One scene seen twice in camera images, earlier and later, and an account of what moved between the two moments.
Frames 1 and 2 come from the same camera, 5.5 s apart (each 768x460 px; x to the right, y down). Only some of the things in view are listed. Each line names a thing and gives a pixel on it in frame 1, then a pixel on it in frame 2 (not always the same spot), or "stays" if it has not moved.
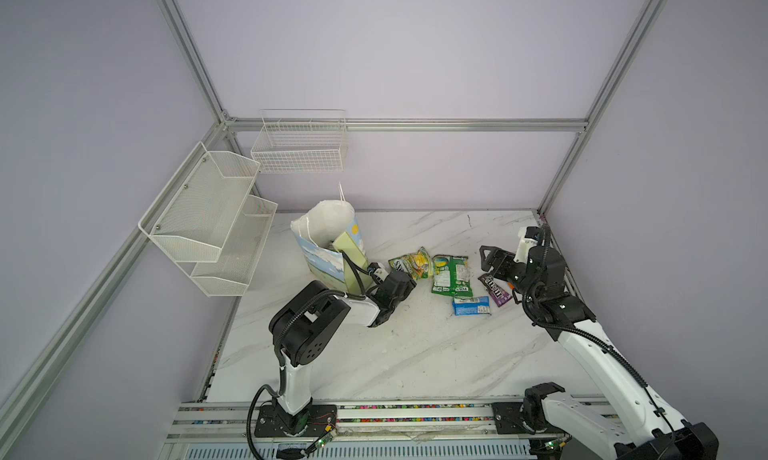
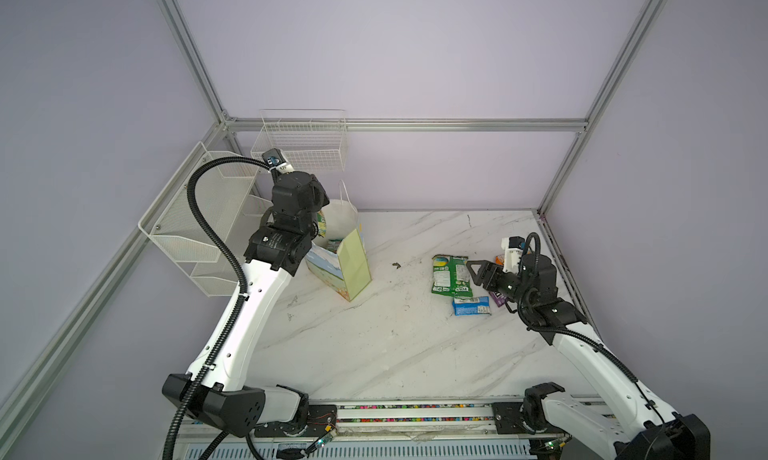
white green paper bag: (330, 240) stays
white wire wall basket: (295, 141) stays
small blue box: (471, 306) stays
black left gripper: (409, 287) -> (321, 198)
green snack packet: (451, 276) stays
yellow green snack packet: (418, 264) -> (322, 228)
